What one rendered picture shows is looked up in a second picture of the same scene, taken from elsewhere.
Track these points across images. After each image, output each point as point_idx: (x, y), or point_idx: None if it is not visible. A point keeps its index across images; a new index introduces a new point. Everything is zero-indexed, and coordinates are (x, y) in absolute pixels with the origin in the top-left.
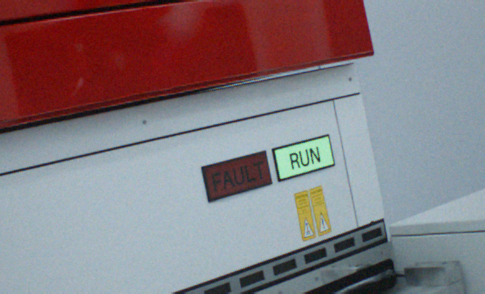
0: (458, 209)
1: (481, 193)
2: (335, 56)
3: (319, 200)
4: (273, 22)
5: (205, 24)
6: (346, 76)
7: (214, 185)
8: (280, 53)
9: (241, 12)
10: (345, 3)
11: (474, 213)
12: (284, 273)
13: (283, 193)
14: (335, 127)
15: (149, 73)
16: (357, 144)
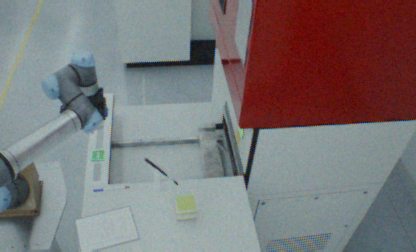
0: (228, 195)
1: (247, 224)
2: (234, 110)
3: (239, 139)
4: (230, 78)
5: (225, 57)
6: (250, 129)
7: None
8: (229, 87)
9: (228, 65)
10: (238, 102)
11: (210, 187)
12: (232, 136)
13: (237, 123)
14: (245, 133)
15: (220, 53)
16: (246, 147)
